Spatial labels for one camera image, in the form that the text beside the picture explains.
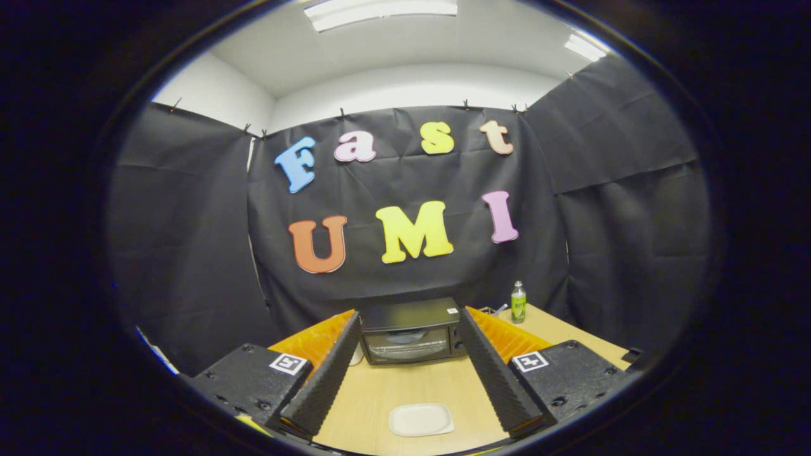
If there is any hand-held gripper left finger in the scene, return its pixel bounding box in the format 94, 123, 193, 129
190, 309, 362, 441

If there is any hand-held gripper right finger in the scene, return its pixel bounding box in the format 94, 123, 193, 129
457, 307, 634, 439

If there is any black toaster oven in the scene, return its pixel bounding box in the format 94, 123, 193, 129
359, 297, 469, 366

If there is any white rectangular plate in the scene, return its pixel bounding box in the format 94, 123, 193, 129
388, 403, 455, 438

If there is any small ceiling light panel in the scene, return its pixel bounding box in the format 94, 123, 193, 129
564, 33, 611, 63

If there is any long ceiling light panel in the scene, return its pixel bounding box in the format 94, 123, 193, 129
304, 0, 458, 33

